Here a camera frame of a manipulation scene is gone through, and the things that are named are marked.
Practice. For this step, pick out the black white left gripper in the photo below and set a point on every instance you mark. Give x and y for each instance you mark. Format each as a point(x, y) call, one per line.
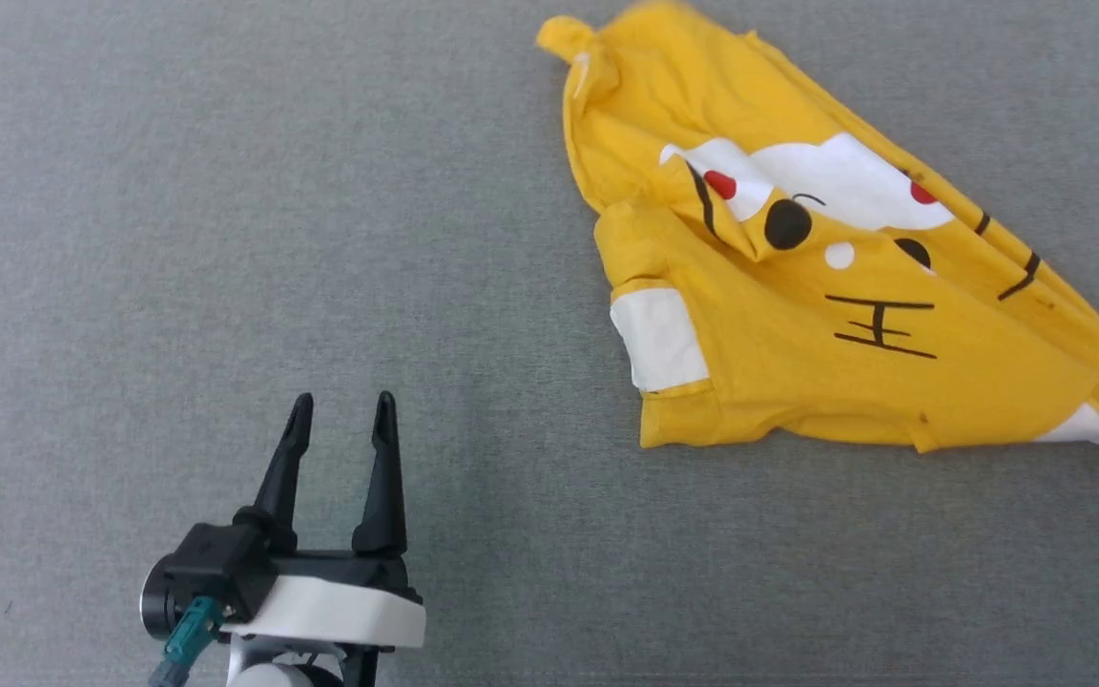
point(340, 611)

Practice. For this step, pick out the yellow tiger face shirt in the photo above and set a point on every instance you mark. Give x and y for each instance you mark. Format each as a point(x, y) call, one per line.
point(798, 363)

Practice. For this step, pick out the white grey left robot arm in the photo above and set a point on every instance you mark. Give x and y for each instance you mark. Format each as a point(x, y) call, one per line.
point(268, 676)

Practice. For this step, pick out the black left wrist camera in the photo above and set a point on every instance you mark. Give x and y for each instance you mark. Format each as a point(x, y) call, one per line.
point(211, 563)

